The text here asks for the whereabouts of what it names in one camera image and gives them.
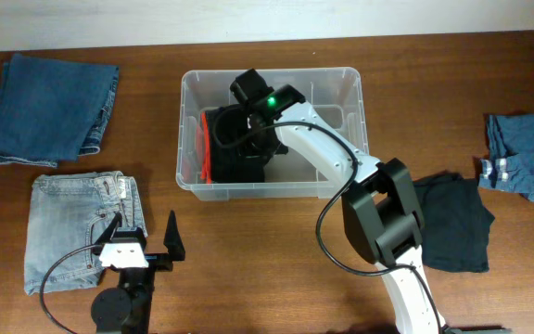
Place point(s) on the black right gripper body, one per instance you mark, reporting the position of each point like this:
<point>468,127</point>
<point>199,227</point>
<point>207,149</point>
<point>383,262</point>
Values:
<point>260,144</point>

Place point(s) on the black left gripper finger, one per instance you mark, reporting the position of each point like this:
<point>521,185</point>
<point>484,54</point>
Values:
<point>172,240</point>
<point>108,233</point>

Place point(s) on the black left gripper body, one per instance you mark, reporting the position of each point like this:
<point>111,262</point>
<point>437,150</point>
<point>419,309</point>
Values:
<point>157,261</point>

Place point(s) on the black garment red trim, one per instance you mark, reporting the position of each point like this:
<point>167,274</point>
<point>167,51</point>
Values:
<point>242,164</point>

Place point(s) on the dark teal shirt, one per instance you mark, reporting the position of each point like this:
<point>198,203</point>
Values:
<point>457,224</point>

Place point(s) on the blue denim shorts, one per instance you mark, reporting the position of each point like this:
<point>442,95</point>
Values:
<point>510,164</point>

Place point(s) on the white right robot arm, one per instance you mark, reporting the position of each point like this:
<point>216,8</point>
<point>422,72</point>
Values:
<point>382,217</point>

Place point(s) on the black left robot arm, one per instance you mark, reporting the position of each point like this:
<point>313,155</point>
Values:
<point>127,307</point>

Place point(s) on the light blue folded jeans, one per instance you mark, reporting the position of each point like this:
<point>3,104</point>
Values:
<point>70,211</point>

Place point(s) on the clear plastic storage bin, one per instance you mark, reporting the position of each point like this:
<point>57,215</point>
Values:
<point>335,93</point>

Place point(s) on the dark blue folded jeans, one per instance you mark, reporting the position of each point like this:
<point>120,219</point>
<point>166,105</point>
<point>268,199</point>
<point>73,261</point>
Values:
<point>54,110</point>

